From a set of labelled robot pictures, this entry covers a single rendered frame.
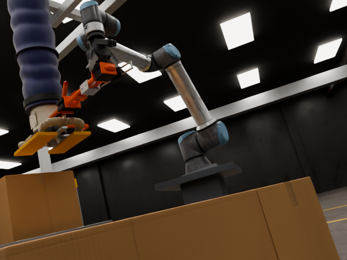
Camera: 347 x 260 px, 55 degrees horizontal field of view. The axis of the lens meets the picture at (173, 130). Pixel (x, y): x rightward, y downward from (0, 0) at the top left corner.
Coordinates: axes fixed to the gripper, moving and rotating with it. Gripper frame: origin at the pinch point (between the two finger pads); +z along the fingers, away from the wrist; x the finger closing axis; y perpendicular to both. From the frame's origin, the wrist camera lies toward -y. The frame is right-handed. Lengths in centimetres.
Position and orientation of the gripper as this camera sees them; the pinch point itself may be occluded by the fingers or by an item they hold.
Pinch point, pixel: (107, 73)
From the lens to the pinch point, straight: 151.0
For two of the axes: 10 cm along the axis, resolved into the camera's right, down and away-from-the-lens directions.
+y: -6.5, 3.5, 6.7
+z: 2.5, 9.4, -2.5
